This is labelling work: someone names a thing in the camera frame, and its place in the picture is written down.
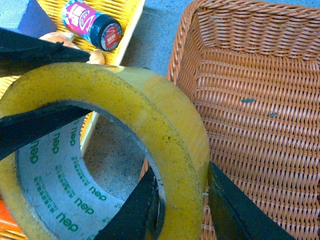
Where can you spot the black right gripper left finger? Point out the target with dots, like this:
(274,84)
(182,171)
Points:
(20,54)

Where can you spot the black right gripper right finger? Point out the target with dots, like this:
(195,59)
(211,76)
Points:
(234,215)

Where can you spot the yellow packing tape roll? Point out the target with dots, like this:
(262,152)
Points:
(47,187)

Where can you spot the orange toy carrot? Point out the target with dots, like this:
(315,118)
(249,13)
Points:
(7,223)

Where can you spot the orange bread roll toy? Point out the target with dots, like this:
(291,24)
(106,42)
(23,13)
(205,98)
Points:
(96,56)

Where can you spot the small pink labelled jar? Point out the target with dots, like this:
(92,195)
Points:
(98,28)

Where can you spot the purple foam cube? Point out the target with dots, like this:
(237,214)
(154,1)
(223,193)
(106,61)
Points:
(34,21)

